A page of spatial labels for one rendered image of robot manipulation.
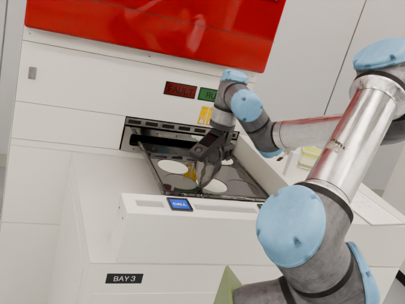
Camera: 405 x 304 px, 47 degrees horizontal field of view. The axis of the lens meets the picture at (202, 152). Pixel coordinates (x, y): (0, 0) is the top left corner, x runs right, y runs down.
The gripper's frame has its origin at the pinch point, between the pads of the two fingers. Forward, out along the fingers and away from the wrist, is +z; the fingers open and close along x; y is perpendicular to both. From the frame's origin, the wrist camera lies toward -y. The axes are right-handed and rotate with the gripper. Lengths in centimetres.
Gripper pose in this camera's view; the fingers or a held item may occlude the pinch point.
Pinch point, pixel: (200, 184)
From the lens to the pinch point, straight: 139.9
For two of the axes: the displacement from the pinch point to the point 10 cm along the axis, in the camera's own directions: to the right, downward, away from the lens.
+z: -2.5, 9.0, 3.5
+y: 5.8, -1.5, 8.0
